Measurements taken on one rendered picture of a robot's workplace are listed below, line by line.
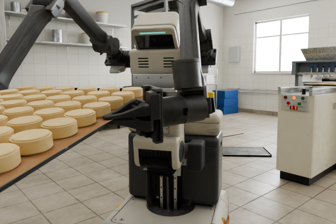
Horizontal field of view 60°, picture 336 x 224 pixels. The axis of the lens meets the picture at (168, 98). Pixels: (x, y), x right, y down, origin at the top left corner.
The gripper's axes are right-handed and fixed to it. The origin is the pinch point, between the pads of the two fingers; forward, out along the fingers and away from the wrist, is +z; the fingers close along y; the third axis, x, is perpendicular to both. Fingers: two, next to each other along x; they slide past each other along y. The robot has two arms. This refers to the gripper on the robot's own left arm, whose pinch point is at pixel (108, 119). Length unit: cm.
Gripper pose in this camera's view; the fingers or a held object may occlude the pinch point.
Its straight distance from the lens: 52.0
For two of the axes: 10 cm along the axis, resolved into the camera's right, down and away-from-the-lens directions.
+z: -8.7, 0.9, -4.8
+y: 0.1, 9.8, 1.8
